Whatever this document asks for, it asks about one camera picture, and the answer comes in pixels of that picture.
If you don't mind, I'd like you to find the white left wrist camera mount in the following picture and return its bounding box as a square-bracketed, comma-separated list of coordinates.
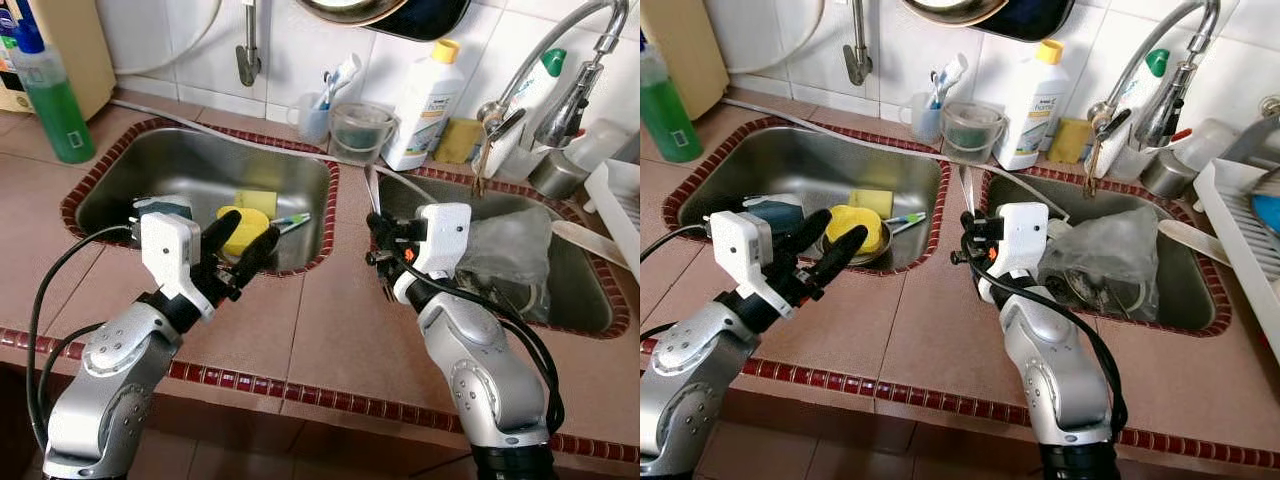
[138, 212, 201, 321]
[708, 210, 773, 319]

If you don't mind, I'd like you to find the steel cup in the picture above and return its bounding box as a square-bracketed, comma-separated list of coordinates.
[1140, 150, 1201, 199]
[527, 150, 591, 201]

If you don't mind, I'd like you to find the dark yellow sponge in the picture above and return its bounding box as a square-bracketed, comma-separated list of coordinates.
[1045, 118, 1093, 166]
[432, 118, 483, 166]

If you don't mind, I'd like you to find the white toothpaste tube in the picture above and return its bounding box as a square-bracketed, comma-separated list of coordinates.
[940, 52, 971, 101]
[330, 52, 363, 101]

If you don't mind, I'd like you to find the steel sink basin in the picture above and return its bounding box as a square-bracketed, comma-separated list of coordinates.
[675, 125, 944, 273]
[985, 175, 1226, 336]
[375, 175, 613, 336]
[72, 125, 334, 273]

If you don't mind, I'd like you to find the black frying pan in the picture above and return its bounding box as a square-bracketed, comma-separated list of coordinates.
[970, 0, 1076, 43]
[365, 0, 473, 43]

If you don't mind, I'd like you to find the steel kitchen faucet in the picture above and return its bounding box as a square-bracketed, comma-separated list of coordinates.
[1085, 0, 1223, 151]
[475, 0, 631, 151]

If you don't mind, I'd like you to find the white detergent bottle yellow cap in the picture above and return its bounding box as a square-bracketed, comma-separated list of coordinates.
[993, 38, 1071, 173]
[382, 38, 463, 173]

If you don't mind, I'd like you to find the hanging steel wok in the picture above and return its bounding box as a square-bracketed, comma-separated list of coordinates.
[295, 0, 386, 26]
[900, 0, 991, 26]

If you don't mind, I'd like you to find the beige rice paddle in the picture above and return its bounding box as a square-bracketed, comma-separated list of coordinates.
[550, 220, 626, 266]
[1158, 218, 1233, 266]

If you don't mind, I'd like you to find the beige countertop appliance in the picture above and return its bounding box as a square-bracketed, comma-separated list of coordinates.
[0, 0, 118, 121]
[640, 0, 731, 121]

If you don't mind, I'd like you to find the blue bowl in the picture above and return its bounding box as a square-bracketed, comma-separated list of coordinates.
[1250, 193, 1280, 236]

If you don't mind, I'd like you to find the yellow plastic bowl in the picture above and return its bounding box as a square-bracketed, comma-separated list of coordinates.
[825, 205, 886, 259]
[215, 205, 273, 259]

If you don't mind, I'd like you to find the green dish soap bottle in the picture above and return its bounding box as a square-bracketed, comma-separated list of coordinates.
[640, 40, 704, 164]
[5, 10, 98, 166]

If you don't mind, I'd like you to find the steel wall tap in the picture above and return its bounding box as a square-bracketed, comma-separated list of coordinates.
[843, 0, 874, 88]
[235, 0, 264, 88]

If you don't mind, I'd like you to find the clear plastic bucket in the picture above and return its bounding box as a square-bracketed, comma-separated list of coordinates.
[938, 102, 1006, 166]
[328, 102, 398, 166]

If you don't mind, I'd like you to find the yellow green dish sponge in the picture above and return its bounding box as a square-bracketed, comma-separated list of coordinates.
[235, 188, 279, 219]
[848, 188, 894, 219]

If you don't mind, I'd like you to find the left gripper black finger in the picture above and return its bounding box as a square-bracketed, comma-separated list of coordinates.
[787, 208, 833, 271]
[232, 228, 282, 296]
[813, 226, 869, 296]
[200, 210, 244, 276]

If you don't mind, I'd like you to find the clear plastic jug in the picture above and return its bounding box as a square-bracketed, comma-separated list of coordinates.
[1175, 118, 1241, 166]
[575, 118, 640, 166]

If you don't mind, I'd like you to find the clear plastic bag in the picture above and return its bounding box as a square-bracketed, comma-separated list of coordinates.
[455, 205, 556, 321]
[1040, 205, 1161, 321]

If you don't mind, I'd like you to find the brown cord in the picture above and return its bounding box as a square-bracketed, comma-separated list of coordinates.
[470, 135, 493, 196]
[1083, 135, 1104, 196]

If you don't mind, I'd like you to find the round steel bowl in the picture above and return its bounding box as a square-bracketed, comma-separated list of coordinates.
[818, 215, 893, 268]
[210, 215, 286, 266]

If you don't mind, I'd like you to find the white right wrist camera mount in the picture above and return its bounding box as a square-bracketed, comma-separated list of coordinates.
[393, 203, 473, 304]
[978, 202, 1051, 306]

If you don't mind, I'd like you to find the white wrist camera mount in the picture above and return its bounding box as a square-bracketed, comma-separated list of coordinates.
[708, 210, 773, 319]
[393, 203, 473, 304]
[978, 202, 1051, 306]
[138, 212, 201, 321]

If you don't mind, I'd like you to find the white dish rack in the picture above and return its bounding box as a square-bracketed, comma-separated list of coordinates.
[585, 158, 640, 281]
[1193, 155, 1280, 396]

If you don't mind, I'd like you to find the clear toothbrush cup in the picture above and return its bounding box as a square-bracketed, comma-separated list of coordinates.
[905, 92, 944, 144]
[295, 92, 333, 144]

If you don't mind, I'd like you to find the blue white container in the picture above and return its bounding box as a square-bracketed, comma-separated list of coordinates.
[740, 195, 806, 226]
[133, 195, 196, 223]

